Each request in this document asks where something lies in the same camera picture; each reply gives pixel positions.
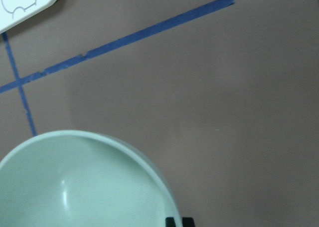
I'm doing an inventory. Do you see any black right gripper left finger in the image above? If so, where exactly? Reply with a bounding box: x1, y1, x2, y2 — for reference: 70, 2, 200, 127
165, 217, 176, 227

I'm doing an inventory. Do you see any mint green bowl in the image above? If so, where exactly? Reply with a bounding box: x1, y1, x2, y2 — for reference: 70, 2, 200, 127
0, 130, 182, 227

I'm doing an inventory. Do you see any cream bear serving tray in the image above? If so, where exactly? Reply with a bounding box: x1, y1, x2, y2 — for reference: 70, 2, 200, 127
0, 0, 57, 33

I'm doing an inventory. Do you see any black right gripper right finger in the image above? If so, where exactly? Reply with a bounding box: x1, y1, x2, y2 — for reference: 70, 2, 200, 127
182, 217, 195, 227

